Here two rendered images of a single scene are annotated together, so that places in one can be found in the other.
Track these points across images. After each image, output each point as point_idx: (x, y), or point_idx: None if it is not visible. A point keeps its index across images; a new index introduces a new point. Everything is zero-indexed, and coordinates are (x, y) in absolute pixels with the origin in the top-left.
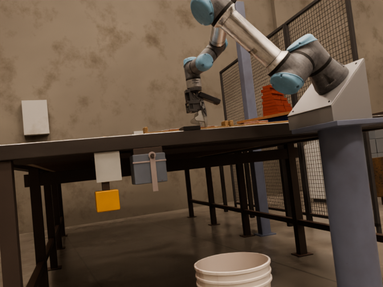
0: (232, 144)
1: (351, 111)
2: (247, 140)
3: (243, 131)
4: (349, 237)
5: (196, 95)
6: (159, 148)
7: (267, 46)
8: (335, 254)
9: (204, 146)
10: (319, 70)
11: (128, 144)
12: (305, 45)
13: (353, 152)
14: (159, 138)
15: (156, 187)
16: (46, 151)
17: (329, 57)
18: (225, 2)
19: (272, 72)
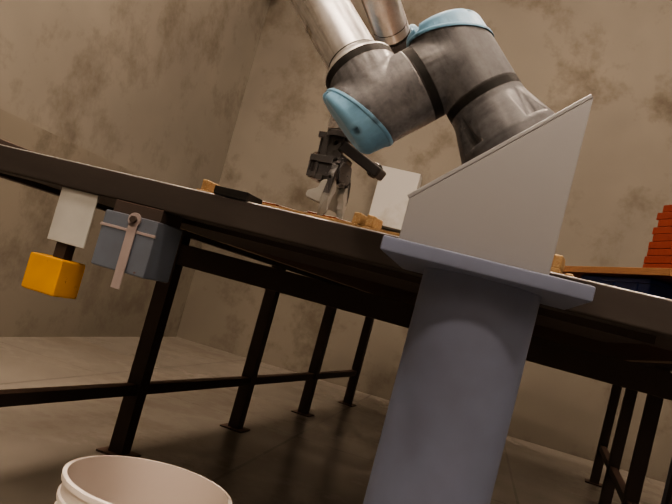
0: (404, 282)
1: (474, 234)
2: (414, 277)
3: (333, 233)
4: None
5: (337, 147)
6: (157, 212)
7: (328, 23)
8: None
9: (308, 254)
10: (456, 107)
11: (113, 188)
12: (428, 33)
13: (444, 350)
14: (166, 195)
15: (117, 281)
16: (1, 161)
17: (495, 77)
18: None
19: (326, 86)
